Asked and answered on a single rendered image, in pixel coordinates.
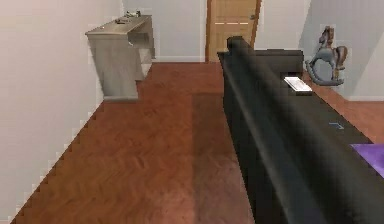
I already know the wooden room door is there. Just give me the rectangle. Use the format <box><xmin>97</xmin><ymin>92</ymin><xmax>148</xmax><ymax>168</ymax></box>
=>
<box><xmin>205</xmin><ymin>0</ymin><xmax>263</xmax><ymax>64</ymax></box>

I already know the grey brown rocking horse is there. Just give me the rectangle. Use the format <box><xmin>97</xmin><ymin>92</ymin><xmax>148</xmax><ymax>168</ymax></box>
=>
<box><xmin>304</xmin><ymin>25</ymin><xmax>349</xmax><ymax>87</ymax></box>

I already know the purple cushion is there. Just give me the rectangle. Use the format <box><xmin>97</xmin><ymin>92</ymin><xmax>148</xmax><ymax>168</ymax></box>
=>
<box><xmin>349</xmin><ymin>143</ymin><xmax>384</xmax><ymax>180</ymax></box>

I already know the white flat remote control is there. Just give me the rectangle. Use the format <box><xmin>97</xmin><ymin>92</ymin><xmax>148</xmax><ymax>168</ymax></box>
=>
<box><xmin>283</xmin><ymin>76</ymin><xmax>314</xmax><ymax>93</ymax></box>

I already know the grey desk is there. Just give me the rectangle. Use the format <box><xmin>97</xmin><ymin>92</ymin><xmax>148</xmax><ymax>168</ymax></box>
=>
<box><xmin>84</xmin><ymin>14</ymin><xmax>156</xmax><ymax>102</ymax></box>

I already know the black sofa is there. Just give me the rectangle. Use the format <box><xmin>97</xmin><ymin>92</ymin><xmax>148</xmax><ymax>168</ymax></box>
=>
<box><xmin>216</xmin><ymin>35</ymin><xmax>384</xmax><ymax>224</ymax></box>

